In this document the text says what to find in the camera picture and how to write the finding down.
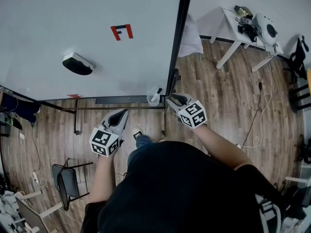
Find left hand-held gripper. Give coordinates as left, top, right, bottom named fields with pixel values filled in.
left=89, top=108, right=130, bottom=158

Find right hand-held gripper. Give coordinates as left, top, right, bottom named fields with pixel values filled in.
left=166, top=93, right=208, bottom=130

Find clear plastic container with tube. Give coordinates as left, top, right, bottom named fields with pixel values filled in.
left=146, top=87, right=163, bottom=106

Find black marker pen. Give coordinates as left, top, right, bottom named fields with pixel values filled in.
left=151, top=87, right=163, bottom=103

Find person's left forearm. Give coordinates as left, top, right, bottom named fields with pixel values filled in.
left=87, top=154, right=117, bottom=205

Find person's right forearm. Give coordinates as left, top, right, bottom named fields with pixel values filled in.
left=194, top=124, right=255, bottom=172

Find black whiteboard eraser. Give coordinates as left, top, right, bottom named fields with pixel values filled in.
left=62, top=52, right=94, bottom=76

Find person's left shoe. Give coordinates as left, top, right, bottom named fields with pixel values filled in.
left=132, top=127, right=144, bottom=142

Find person's left leg blue jeans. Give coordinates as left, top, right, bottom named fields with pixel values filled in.
left=127, top=135, right=154, bottom=167

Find white plastic bag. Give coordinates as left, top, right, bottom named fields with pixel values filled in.
left=178, top=15, right=204, bottom=58

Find black folding chair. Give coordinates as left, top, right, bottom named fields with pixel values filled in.
left=51, top=158, right=94, bottom=212

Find person's black shirt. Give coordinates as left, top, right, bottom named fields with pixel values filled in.
left=81, top=141, right=292, bottom=233

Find small white table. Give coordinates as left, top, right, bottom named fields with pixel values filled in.
left=196, top=5, right=284, bottom=73

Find black gadget cluster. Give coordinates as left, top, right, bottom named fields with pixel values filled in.
left=237, top=17, right=258, bottom=42

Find white round device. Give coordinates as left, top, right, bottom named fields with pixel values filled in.
left=252, top=13, right=278, bottom=46

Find dark olive gadget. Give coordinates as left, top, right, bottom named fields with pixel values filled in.
left=233, top=5, right=254, bottom=18

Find black office chair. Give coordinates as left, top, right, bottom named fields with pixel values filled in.
left=283, top=34, right=309, bottom=82

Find dark top desk white legs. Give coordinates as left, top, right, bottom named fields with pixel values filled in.
left=14, top=190, right=64, bottom=233

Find black chair base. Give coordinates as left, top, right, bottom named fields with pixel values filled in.
left=297, top=134, right=311, bottom=165

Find black floor cable with adapter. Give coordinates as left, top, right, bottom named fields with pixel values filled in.
left=240, top=64, right=265, bottom=145

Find long white floor cable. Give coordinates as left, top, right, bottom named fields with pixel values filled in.
left=240, top=62, right=273, bottom=149

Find black stool frame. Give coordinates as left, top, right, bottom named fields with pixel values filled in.
left=289, top=83, right=311, bottom=113

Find white whiteboard black frame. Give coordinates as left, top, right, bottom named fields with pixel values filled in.
left=0, top=0, right=194, bottom=101

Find grey black shoulder strap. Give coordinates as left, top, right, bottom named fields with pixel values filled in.
left=255, top=194, right=284, bottom=233

